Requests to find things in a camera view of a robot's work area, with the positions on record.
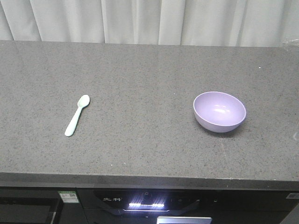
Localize lilac plastic bowl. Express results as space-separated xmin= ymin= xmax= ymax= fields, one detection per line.
xmin=193 ymin=91 xmax=247 ymax=133

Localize black disinfection cabinet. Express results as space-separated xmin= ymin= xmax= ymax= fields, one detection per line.
xmin=77 ymin=188 xmax=299 ymax=224

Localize silver upper drawer handle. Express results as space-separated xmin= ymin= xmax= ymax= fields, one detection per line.
xmin=157 ymin=217 xmax=213 ymax=224

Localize mint green plastic spoon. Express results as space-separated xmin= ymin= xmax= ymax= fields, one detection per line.
xmin=64 ymin=94 xmax=90 ymax=137

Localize green energy label sticker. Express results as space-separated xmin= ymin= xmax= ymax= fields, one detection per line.
xmin=58 ymin=191 xmax=79 ymax=203

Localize white countertop appliance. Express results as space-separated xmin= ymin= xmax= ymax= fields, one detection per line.
xmin=293 ymin=132 xmax=299 ymax=142

